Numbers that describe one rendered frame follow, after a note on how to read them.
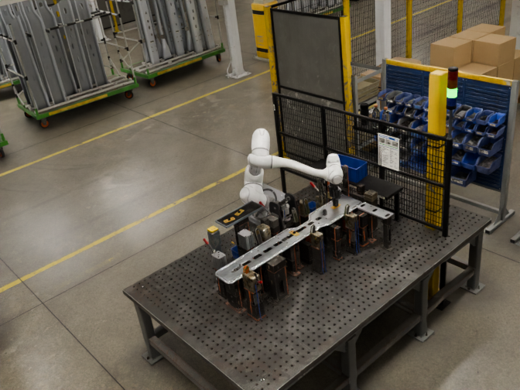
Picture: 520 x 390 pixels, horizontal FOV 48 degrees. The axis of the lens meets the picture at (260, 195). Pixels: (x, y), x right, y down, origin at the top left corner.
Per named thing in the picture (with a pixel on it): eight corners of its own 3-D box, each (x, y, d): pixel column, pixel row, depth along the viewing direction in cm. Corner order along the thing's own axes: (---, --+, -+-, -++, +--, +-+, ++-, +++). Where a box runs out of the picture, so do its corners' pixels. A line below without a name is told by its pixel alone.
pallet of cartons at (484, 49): (477, 128, 793) (482, 52, 742) (428, 114, 850) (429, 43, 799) (525, 101, 853) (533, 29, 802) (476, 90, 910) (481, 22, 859)
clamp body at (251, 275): (258, 323, 401) (252, 282, 383) (244, 314, 411) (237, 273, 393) (269, 316, 406) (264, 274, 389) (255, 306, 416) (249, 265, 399)
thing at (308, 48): (361, 186, 690) (356, 14, 593) (354, 191, 683) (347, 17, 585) (283, 157, 782) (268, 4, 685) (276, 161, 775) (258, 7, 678)
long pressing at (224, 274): (232, 287, 392) (231, 285, 391) (211, 274, 408) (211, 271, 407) (364, 203, 467) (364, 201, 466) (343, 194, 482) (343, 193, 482)
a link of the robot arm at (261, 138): (243, 190, 509) (244, 168, 518) (261, 192, 510) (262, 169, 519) (250, 148, 439) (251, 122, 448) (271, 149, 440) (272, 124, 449)
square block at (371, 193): (372, 234, 479) (371, 196, 462) (364, 230, 485) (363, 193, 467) (378, 229, 483) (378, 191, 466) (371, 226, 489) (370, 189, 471)
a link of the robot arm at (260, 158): (271, 164, 435) (271, 148, 441) (247, 162, 434) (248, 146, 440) (270, 172, 447) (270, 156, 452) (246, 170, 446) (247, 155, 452)
